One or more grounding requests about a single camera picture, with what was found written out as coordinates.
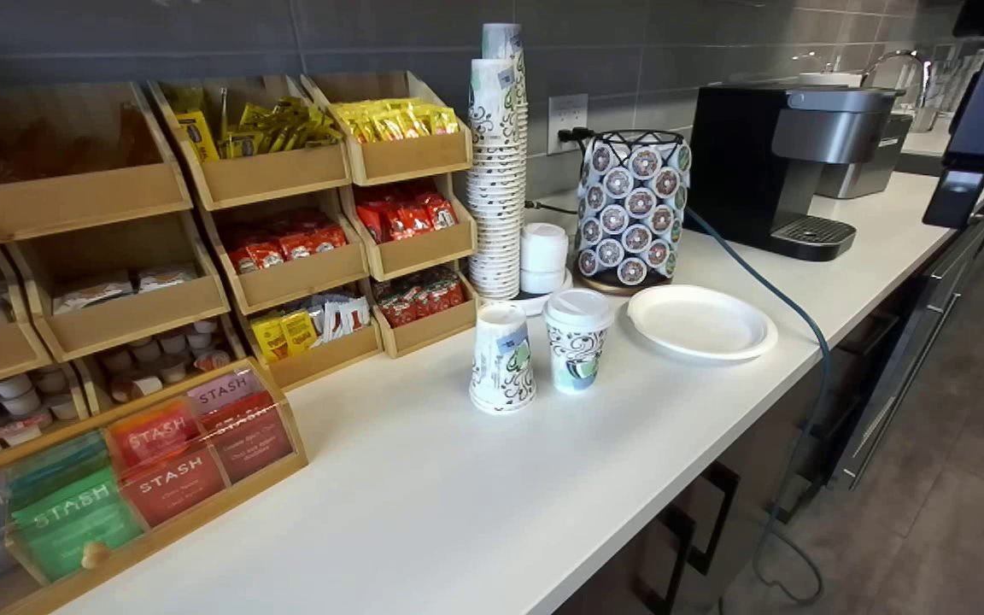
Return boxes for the red Stash tea packets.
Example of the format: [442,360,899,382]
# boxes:
[107,364,296,528]

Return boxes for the black cabinet handle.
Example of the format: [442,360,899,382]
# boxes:
[686,458,746,573]
[635,502,704,615]

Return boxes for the pile of creamer cups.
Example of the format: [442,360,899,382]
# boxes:
[0,369,83,468]
[96,316,236,405]

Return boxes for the patterned paper cup with lid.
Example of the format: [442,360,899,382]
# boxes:
[540,286,617,399]

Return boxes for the wooden tea box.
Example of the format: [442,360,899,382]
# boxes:
[0,360,311,615]

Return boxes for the green power cable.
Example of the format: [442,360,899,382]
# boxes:
[679,206,834,611]

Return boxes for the K-cup pod carousel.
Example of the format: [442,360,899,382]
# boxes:
[570,126,698,292]

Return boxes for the patterned paper cup without lid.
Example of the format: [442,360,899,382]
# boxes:
[466,299,545,419]

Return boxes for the pile of red sachets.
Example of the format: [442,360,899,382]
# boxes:
[376,267,471,331]
[353,184,460,245]
[225,212,356,278]

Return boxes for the green Stash tea packets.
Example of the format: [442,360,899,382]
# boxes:
[4,429,149,583]

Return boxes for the narrow wooden tiered rack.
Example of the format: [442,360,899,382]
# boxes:
[147,71,389,392]
[300,69,483,360]

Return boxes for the black silver Keurig coffee maker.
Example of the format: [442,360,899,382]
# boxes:
[684,79,902,263]

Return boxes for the pile of yellow sachets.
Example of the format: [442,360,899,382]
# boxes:
[164,86,348,165]
[332,97,466,146]

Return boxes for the counter sink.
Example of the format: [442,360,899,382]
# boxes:
[891,150,955,180]

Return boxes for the clear glassware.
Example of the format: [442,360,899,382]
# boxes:
[863,30,984,128]

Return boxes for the white round plate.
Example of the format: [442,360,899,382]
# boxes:
[622,280,781,369]

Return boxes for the pile of white packets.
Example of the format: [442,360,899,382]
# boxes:
[47,263,202,316]

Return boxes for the stainless steel drawer front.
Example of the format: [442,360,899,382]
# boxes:
[826,215,984,495]

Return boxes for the white wall outlet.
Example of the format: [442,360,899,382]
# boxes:
[545,87,594,152]

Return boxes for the yellow and white packets pile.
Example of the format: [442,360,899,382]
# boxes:
[245,290,376,369]

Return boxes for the stack of white cup lids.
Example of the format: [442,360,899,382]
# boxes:
[515,220,575,299]

